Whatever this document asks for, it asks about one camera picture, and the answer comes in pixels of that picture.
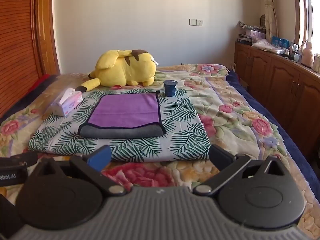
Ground purple grey microfibre towel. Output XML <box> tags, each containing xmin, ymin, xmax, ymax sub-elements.
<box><xmin>78</xmin><ymin>90</ymin><xmax>167</xmax><ymax>139</ymax></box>

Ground floral bed blanket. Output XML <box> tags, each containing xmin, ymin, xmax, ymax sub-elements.
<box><xmin>1</xmin><ymin>65</ymin><xmax>319</xmax><ymax>238</ymax></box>

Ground palm leaf print cloth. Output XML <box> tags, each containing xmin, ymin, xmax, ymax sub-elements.
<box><xmin>29</xmin><ymin>89</ymin><xmax>210</xmax><ymax>163</ymax></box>

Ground pink white tissue box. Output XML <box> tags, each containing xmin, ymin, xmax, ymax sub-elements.
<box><xmin>46</xmin><ymin>88</ymin><xmax>83</xmax><ymax>117</ymax></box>

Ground dark blue ribbed cup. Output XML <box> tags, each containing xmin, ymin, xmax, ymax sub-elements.
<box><xmin>163</xmin><ymin>80</ymin><xmax>177</xmax><ymax>97</ymax></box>

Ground brown wooden cabinet row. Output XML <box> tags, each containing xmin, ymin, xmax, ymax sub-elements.
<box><xmin>234</xmin><ymin>43</ymin><xmax>319</xmax><ymax>157</ymax></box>

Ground yellow Pikachu plush toy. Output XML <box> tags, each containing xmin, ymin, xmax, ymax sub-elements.
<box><xmin>75</xmin><ymin>49</ymin><xmax>159</xmax><ymax>92</ymax></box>

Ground wooden slatted headboard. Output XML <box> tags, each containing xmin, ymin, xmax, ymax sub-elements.
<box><xmin>1</xmin><ymin>0</ymin><xmax>60</xmax><ymax>115</ymax></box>

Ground plastic bag on cabinet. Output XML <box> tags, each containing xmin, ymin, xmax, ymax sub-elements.
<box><xmin>252</xmin><ymin>39</ymin><xmax>284</xmax><ymax>55</ymax></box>

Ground stacked boxes on cabinet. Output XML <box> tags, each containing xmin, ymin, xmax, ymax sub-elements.
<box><xmin>236</xmin><ymin>21</ymin><xmax>266</xmax><ymax>46</ymax></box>

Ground blue box on cabinet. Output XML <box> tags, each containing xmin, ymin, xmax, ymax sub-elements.
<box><xmin>271</xmin><ymin>36</ymin><xmax>291</xmax><ymax>49</ymax></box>

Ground cream bottle on cabinet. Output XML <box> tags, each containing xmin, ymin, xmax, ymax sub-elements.
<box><xmin>301</xmin><ymin>41</ymin><xmax>313</xmax><ymax>68</ymax></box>

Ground floral beige curtain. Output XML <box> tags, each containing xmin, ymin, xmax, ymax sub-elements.
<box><xmin>264</xmin><ymin>0</ymin><xmax>278</xmax><ymax>42</ymax></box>

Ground white wall socket plate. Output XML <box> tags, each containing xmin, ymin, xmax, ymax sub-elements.
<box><xmin>189</xmin><ymin>19</ymin><xmax>203</xmax><ymax>27</ymax></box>

